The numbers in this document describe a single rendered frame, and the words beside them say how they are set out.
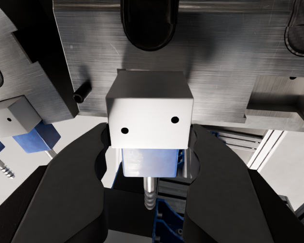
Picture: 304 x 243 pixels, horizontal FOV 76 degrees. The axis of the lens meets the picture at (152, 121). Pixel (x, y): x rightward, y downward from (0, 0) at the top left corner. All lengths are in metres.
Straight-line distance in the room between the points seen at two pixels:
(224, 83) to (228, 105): 0.02
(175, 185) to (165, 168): 0.39
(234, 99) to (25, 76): 0.22
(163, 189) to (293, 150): 1.19
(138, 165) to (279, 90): 0.14
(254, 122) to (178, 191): 0.30
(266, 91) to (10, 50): 0.25
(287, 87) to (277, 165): 1.46
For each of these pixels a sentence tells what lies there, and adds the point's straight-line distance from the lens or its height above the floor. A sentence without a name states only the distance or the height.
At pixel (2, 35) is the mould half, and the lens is 0.25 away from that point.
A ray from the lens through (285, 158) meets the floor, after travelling 1.63.
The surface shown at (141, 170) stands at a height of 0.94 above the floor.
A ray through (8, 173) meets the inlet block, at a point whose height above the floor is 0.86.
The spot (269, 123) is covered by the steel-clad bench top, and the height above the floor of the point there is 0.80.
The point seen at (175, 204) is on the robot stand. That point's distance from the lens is 0.52.
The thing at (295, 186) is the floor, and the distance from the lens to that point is 1.90.
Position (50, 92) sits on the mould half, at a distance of 0.25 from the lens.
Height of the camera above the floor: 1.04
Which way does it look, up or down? 53 degrees down
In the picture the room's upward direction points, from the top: 168 degrees counter-clockwise
